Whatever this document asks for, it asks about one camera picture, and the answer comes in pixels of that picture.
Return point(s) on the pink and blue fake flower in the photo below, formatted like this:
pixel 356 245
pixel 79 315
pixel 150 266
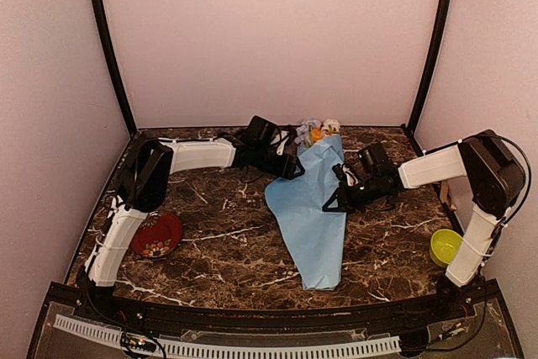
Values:
pixel 303 132

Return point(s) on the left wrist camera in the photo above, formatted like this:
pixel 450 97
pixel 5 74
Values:
pixel 281 139

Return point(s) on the black left corner post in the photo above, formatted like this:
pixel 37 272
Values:
pixel 113 66

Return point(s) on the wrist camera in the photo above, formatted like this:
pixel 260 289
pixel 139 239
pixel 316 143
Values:
pixel 281 139
pixel 346 175

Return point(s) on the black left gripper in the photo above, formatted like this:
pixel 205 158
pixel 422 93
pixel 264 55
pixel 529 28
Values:
pixel 286 168

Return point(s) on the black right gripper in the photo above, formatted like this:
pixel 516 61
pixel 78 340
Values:
pixel 345 200

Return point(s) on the black corner post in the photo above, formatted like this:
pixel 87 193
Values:
pixel 113 66
pixel 431 59

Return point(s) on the black right corner post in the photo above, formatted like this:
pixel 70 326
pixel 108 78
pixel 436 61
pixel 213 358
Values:
pixel 431 59

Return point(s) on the beige satin ribbon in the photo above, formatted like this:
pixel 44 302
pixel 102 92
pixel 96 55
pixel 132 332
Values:
pixel 445 196

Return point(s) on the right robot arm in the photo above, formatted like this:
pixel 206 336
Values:
pixel 496 170

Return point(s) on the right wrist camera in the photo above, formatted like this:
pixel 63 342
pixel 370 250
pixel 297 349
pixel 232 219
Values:
pixel 346 175

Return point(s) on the black front frame rail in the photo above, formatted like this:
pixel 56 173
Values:
pixel 164 319

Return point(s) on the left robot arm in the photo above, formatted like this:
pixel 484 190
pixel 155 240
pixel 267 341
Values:
pixel 142 182

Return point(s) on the red floral plate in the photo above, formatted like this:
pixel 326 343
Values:
pixel 157 236

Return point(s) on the yellow-green bowl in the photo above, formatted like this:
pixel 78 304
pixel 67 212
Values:
pixel 444 244

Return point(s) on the blue wrapping paper sheet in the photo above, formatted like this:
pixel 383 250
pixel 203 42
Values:
pixel 314 238

